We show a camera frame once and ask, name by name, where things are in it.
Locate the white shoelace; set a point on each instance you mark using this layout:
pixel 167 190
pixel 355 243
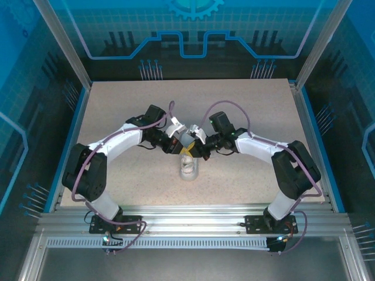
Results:
pixel 187 165

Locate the white sneaker shoe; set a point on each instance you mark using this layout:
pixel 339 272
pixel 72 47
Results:
pixel 189 175

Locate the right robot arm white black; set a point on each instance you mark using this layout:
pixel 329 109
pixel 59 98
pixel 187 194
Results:
pixel 293 175

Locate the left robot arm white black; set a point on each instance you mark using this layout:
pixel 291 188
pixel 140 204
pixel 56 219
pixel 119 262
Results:
pixel 88 175

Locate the blue table edge trim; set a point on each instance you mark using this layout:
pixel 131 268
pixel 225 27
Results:
pixel 317 137
pixel 68 140

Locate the grey metal panel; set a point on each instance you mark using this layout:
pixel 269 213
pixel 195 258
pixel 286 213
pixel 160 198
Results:
pixel 190 266

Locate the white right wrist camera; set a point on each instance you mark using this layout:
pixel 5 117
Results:
pixel 197 131

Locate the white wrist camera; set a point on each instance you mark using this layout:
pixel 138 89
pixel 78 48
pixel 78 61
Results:
pixel 175 127
pixel 197 131

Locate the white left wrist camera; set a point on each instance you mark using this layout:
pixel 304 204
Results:
pixel 175 127

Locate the aluminium mounting rail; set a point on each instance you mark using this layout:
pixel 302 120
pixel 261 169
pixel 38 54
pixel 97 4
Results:
pixel 190 218

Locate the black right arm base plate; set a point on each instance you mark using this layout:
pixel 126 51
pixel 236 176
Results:
pixel 255 224

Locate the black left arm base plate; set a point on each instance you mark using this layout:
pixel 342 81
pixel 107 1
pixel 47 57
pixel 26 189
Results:
pixel 132 224

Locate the aluminium side rail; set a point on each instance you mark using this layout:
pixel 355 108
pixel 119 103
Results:
pixel 299 99

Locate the aluminium frame post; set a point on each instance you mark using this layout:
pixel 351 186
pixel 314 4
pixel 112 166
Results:
pixel 321 44
pixel 64 44

